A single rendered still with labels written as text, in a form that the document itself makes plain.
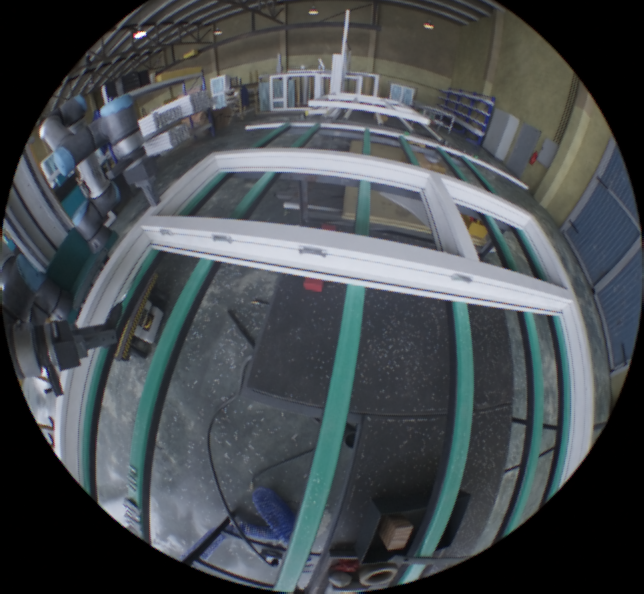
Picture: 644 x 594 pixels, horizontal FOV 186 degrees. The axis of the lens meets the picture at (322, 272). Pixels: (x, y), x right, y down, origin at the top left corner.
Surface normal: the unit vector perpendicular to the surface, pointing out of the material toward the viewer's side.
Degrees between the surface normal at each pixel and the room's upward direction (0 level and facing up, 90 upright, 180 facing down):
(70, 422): 90
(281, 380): 0
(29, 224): 90
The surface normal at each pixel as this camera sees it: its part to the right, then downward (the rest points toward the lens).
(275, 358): 0.03, -0.58
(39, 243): 1.00, 0.09
